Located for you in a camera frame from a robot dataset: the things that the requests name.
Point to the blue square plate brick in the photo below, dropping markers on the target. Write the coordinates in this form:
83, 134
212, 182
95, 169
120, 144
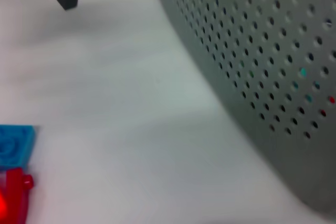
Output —
14, 145

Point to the grey perforated storage basket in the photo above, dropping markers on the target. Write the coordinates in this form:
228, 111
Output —
249, 51

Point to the dark red curved brick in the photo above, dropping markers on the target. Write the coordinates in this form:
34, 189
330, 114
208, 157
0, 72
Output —
15, 197

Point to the bright red toy brick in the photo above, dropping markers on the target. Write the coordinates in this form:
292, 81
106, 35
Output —
2, 204

